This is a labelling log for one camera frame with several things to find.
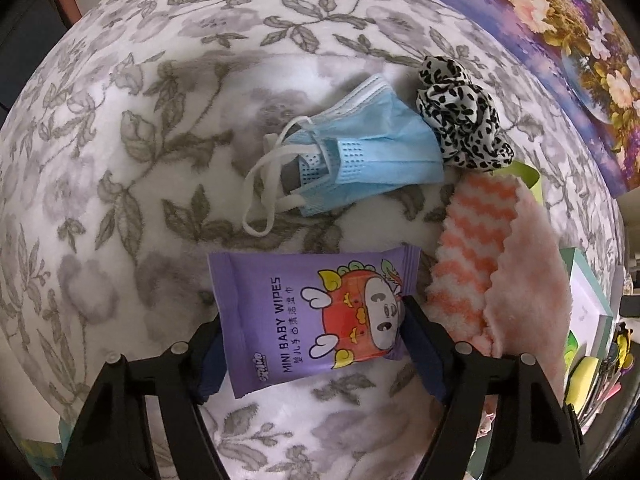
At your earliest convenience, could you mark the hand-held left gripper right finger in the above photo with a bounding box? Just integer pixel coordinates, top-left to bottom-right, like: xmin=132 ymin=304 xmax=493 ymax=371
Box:
xmin=400 ymin=294 xmax=586 ymax=480

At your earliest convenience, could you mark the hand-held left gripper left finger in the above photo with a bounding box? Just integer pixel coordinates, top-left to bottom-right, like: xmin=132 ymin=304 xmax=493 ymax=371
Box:
xmin=62 ymin=312 xmax=236 ymax=480

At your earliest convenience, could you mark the purple baby wipes packet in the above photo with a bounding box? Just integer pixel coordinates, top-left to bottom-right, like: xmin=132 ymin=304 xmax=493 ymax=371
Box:
xmin=207 ymin=244 xmax=422 ymax=400

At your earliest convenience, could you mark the pink fleece cloth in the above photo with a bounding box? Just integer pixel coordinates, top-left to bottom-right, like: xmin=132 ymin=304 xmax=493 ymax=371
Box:
xmin=425 ymin=177 xmax=576 ymax=401

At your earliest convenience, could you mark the white box with teal rim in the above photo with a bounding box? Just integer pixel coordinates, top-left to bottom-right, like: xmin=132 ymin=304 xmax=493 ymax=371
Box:
xmin=560 ymin=247 xmax=615 ymax=361

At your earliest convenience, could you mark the green cloth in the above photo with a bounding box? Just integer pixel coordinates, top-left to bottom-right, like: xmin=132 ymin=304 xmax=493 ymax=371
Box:
xmin=515 ymin=161 xmax=543 ymax=206

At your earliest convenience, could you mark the blue face mask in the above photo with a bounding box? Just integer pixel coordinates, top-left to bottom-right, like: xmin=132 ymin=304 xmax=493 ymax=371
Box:
xmin=242 ymin=74 xmax=446 ymax=237

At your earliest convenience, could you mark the black and white spotted scrunchie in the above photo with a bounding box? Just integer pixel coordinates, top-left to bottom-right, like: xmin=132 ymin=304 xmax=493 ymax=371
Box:
xmin=415 ymin=55 xmax=516 ymax=171

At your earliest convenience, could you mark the grey floral blanket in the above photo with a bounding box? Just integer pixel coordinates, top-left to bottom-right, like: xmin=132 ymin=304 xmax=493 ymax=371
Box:
xmin=0 ymin=0 xmax=626 ymax=480

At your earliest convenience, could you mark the bunch of pens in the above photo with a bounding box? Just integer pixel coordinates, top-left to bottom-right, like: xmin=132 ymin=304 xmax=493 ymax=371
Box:
xmin=595 ymin=322 xmax=632 ymax=411

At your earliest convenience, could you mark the flower painting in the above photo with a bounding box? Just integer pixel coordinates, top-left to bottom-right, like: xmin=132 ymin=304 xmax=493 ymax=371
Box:
xmin=417 ymin=0 xmax=640 ymax=198

